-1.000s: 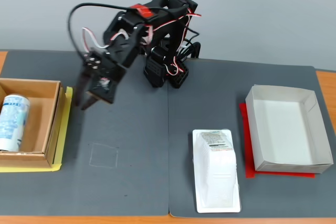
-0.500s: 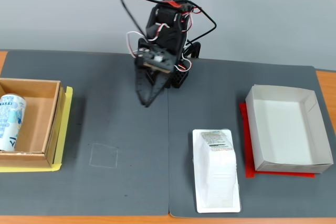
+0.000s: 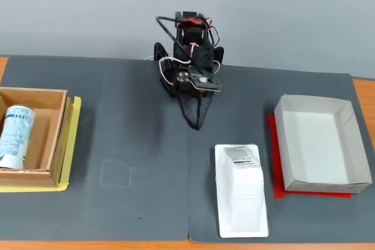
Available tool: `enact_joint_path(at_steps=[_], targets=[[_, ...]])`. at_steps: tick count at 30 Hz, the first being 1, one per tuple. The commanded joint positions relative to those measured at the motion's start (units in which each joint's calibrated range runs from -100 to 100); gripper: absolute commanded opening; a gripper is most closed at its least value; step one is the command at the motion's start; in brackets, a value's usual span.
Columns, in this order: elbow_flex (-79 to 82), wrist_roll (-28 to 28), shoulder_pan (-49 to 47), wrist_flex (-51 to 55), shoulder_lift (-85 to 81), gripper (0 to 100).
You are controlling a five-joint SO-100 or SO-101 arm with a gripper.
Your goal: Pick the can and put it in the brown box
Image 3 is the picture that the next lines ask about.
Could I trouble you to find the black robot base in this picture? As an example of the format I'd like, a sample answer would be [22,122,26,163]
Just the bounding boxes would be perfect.
[159,59,180,98]

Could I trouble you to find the black table clamp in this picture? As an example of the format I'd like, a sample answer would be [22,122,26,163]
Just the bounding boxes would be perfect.
[215,46,225,67]
[154,42,169,67]

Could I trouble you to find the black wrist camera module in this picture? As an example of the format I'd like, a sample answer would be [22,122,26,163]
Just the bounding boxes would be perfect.
[187,67,223,94]

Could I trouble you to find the brown cardboard box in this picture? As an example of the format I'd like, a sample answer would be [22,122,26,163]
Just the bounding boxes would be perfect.
[0,87,74,188]

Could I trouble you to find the white paper box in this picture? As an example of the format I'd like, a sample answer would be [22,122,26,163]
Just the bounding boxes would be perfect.
[274,94,373,194]

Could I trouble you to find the white plastic packaged tray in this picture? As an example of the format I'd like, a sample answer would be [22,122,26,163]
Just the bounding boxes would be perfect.
[214,143,270,238]

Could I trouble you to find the yellow paper sheet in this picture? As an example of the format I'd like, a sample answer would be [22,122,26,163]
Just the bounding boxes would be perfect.
[0,95,83,194]

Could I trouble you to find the dark grey table mat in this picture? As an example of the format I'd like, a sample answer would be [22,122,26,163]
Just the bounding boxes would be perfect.
[186,65,364,244]
[0,56,190,242]

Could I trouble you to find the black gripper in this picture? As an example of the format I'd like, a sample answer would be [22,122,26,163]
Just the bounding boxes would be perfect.
[172,67,215,131]

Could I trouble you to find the black camera cable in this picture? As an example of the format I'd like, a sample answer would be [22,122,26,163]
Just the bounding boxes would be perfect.
[155,15,189,49]

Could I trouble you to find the white and blue drink can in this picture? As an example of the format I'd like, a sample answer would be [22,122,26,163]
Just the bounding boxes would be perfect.
[0,104,36,170]

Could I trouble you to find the red paper sheet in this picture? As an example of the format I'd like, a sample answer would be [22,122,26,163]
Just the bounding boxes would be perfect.
[266,114,352,200]

